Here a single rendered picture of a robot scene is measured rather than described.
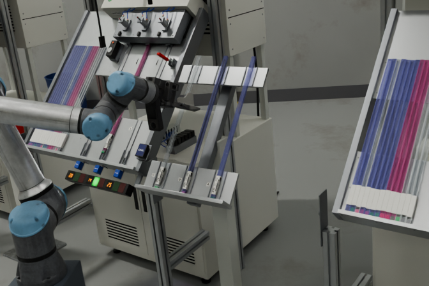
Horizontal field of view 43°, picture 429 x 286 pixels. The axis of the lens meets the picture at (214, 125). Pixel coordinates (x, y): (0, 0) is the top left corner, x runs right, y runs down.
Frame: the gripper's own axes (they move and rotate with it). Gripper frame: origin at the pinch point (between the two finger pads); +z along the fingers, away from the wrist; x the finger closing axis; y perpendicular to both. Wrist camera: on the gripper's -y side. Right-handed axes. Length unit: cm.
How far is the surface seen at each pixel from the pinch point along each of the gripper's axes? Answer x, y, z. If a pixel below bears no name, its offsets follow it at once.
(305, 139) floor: 49, 14, 235
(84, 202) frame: 85, -45, 49
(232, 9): 13, 51, 43
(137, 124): 26.4, -6.2, 9.6
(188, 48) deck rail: 14.6, 26.4, 18.0
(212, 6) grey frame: 11, 46, 25
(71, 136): 59, -14, 9
